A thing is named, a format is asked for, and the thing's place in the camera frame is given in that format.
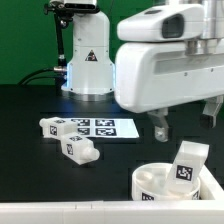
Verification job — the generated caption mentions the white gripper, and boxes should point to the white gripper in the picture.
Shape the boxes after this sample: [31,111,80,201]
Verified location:
[115,41,224,142]

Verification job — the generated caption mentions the white round stool seat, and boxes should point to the white round stool seat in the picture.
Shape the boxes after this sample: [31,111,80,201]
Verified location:
[131,163,201,201]

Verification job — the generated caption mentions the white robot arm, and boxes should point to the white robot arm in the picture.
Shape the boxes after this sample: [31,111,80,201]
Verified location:
[63,0,224,142]

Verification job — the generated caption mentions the white marker sheet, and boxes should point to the white marker sheet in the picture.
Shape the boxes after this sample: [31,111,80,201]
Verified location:
[71,118,139,139]

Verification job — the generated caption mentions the white L-shaped obstacle fence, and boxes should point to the white L-shaped obstacle fence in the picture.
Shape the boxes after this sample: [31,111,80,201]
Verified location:
[0,167,224,224]

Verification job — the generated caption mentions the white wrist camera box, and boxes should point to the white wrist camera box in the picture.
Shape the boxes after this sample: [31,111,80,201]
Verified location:
[117,4,204,42]

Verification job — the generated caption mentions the black cables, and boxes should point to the black cables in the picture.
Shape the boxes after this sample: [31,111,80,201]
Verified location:
[17,66,68,87]

